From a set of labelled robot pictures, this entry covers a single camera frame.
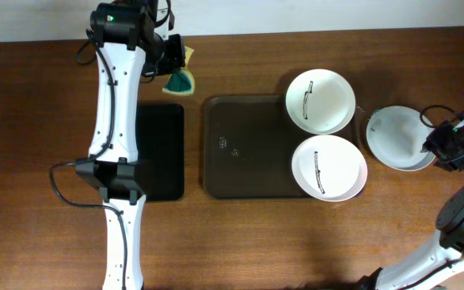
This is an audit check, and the dark brown serving tray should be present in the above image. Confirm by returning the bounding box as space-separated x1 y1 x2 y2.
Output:
202 94 364 201

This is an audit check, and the white plate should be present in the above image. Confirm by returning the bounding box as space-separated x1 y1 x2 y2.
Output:
291 135 368 202
285 68 356 135
366 106 436 172

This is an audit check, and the black rectangular sponge tray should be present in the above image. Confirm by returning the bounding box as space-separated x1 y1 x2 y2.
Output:
136 103 184 202

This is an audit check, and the green and yellow sponge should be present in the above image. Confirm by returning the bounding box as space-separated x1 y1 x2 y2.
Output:
162 46 196 96

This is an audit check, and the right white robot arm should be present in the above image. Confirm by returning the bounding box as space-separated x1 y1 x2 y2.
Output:
354 117 464 290

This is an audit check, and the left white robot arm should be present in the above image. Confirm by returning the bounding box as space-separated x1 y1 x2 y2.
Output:
75 0 185 289

